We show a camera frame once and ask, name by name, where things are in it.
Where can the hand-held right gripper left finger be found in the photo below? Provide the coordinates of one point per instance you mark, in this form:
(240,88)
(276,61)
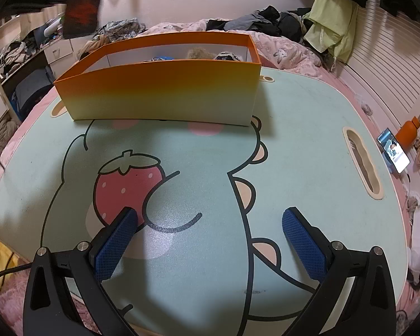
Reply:
(115,248)

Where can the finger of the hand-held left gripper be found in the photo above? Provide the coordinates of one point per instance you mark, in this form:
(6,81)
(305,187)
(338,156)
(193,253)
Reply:
(38,3)

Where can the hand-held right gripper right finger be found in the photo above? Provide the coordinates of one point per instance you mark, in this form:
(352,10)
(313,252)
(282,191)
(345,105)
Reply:
(302,245)

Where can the red black packet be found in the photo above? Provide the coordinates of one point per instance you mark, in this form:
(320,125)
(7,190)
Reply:
(81,15)

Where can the orange gradient cardboard box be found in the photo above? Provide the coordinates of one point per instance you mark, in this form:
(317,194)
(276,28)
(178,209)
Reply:
(161,91)

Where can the beige fluffy pouch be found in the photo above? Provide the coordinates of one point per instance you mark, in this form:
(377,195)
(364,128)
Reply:
(199,53)

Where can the white tube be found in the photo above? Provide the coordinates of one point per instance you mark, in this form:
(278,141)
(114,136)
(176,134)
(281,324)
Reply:
(53,27)

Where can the white drawer cabinet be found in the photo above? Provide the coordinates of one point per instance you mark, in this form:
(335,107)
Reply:
(57,50)

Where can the clothes pile on desk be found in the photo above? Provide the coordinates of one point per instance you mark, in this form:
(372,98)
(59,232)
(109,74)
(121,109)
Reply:
(12,52)

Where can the leopard print cloth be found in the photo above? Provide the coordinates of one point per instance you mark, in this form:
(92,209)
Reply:
(120,28)

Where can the tan cloth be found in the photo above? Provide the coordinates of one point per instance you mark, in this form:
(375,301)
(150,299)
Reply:
(91,47)

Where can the pink fluffy rug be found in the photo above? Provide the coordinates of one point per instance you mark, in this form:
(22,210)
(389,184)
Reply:
(10,304)

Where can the smartphone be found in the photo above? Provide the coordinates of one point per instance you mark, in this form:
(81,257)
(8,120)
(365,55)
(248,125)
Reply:
(393,150)

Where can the orange bottle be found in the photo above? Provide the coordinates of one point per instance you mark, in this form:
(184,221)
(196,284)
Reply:
(407,134)

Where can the pile of dark clothes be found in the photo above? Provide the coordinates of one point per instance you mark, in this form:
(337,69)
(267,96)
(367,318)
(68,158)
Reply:
(266,21)

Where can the white louvered closet door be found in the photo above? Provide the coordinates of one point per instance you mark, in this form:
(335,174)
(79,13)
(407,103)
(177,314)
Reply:
(388,59)

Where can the light green hanging garment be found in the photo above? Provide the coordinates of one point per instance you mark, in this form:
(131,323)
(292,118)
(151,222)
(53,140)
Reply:
(330,24)

